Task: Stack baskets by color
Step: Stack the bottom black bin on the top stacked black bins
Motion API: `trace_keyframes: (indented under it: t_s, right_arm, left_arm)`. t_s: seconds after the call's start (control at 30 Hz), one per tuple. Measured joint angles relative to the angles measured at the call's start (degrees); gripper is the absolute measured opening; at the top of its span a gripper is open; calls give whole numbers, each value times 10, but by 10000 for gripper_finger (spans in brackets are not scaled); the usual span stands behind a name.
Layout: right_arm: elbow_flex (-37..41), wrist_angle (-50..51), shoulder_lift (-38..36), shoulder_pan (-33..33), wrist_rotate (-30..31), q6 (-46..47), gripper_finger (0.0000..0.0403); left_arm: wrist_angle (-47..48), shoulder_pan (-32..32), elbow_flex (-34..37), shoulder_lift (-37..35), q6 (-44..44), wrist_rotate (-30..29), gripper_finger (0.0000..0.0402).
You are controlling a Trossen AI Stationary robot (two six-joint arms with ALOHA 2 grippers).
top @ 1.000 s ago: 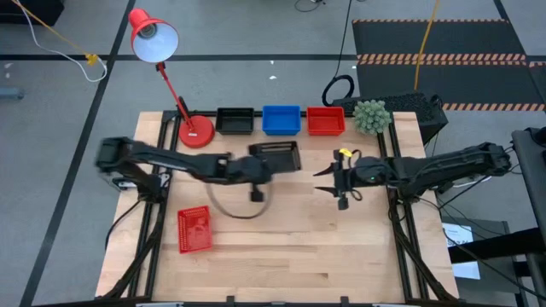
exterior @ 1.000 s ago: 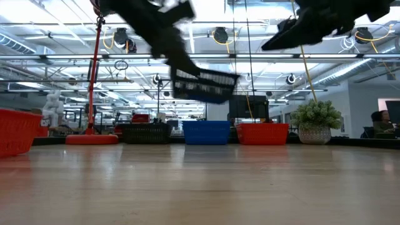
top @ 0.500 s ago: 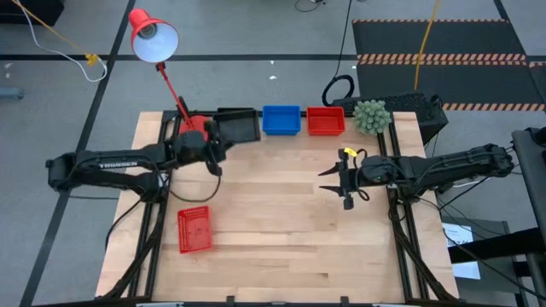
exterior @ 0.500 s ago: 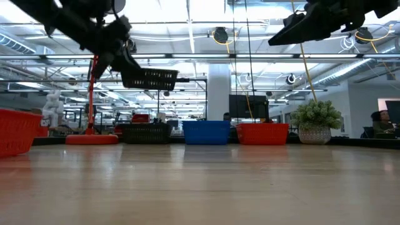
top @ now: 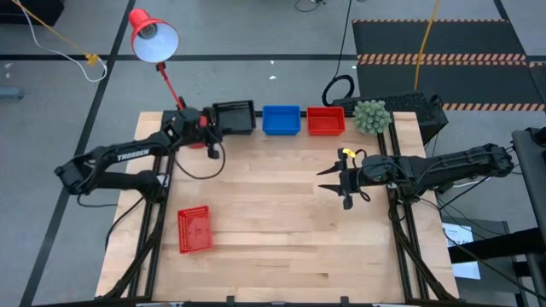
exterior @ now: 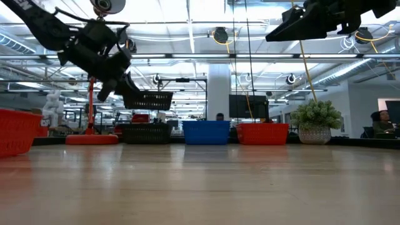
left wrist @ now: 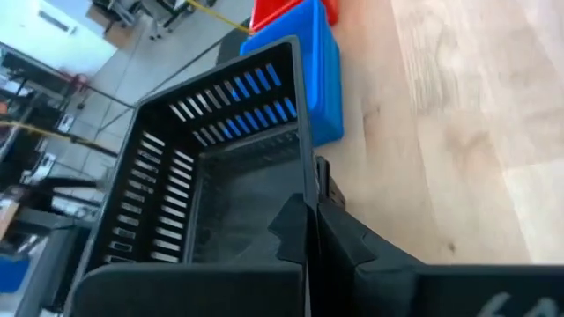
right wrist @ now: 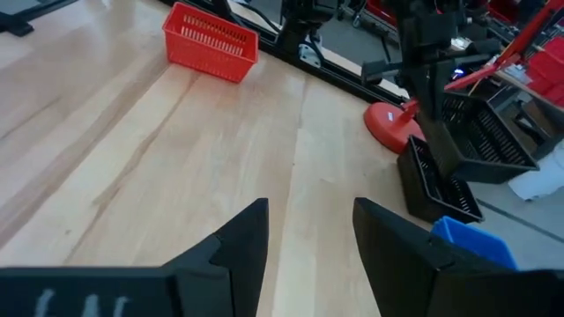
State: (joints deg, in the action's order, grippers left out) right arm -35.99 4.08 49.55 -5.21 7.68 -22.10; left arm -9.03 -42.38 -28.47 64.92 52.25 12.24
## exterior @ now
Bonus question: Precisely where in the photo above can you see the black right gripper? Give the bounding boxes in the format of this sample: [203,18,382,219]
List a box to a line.
[265,0,373,43]

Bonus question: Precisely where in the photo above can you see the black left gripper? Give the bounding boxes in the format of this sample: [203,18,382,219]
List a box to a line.
[57,39,141,103]

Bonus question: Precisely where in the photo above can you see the black mesh plastic basket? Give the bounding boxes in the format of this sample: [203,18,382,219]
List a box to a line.
[121,124,172,145]
[121,122,173,126]
[122,91,174,111]

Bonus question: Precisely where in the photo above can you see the blue plastic basket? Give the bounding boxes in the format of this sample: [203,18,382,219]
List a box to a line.
[182,121,231,125]
[183,123,231,146]

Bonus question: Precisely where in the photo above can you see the red mesh plastic basket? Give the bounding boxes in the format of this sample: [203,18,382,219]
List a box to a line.
[236,122,290,127]
[237,125,289,146]
[0,108,44,158]

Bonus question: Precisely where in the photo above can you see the red toolbox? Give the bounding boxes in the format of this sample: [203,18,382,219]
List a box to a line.
[131,113,151,124]

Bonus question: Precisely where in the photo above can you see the red desk lamp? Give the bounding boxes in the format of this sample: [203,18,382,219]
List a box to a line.
[65,0,127,146]

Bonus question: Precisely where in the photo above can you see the white robot figure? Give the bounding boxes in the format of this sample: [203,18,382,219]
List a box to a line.
[41,89,66,128]

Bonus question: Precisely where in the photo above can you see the long ceiling light strip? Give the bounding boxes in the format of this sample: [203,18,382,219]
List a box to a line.
[131,53,359,59]

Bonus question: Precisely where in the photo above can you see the potted green plant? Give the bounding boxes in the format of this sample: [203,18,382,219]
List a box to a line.
[290,99,344,146]

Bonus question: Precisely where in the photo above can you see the white square pillar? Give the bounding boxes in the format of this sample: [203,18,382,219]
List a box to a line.
[207,64,233,122]

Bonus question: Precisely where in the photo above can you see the red crate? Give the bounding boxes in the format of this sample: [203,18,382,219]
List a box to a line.
[34,126,49,138]

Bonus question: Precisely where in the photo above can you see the black monitor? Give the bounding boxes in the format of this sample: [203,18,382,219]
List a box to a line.
[229,94,270,119]

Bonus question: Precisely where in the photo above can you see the long yellow cable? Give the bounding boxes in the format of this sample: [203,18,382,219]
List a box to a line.
[299,40,319,103]

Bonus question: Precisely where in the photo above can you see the black stand frame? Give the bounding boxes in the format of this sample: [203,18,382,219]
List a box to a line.
[157,77,208,121]

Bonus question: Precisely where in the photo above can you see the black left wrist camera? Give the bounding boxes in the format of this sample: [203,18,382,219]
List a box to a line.
[76,19,121,51]

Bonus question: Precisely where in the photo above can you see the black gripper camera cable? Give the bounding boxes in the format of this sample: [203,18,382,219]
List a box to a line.
[53,6,131,48]

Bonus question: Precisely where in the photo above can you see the thin black hanging cable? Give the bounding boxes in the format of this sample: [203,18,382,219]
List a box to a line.
[231,0,238,121]

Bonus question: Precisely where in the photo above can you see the dark wall monitor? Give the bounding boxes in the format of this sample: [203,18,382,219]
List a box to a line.
[384,100,400,126]

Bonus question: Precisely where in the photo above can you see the black aluminium table frame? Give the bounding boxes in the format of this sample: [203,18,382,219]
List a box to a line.
[31,136,400,150]

